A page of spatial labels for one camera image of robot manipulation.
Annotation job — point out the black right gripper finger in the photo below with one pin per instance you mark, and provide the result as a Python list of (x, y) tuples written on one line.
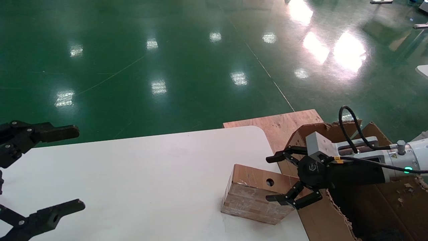
[(279, 199), (296, 150)]

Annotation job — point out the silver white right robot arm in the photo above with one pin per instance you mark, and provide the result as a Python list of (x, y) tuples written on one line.
[(401, 160)]

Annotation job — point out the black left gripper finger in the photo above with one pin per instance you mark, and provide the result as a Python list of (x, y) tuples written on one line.
[(43, 219), (53, 133)]

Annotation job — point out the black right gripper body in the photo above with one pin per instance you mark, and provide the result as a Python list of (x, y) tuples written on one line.
[(351, 174)]

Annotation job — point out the big torn cardboard box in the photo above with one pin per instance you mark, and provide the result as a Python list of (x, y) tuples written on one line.
[(321, 221)]

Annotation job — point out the white rounded plate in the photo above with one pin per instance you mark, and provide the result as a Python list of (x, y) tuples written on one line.
[(423, 71)]

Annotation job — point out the short grey metal bar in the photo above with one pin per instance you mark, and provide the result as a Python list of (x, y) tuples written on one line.
[(381, 1)]

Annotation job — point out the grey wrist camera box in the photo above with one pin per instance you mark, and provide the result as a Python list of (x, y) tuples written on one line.
[(319, 144)]

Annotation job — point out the plywood board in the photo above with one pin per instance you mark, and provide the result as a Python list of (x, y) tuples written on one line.
[(284, 129)]

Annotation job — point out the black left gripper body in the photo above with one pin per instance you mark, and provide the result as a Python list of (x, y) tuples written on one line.
[(1, 182)]

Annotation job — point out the small brown cardboard box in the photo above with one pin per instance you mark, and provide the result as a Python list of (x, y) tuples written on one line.
[(250, 197)]

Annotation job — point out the white machine corner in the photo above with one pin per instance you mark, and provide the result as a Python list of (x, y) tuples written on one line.
[(424, 6)]

